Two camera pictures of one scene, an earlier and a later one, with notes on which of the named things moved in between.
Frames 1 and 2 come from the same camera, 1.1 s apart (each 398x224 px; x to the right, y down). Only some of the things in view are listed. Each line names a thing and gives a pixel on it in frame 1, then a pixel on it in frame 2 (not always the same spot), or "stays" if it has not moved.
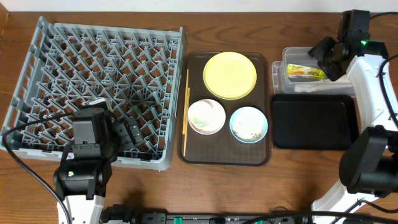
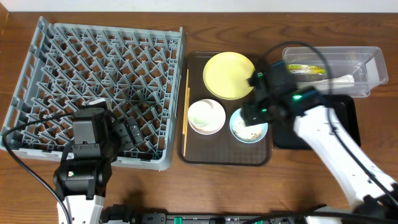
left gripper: [122, 131] stays
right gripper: [317, 51] -> [249, 113]
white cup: [204, 116] stays
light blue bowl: [249, 124] stays
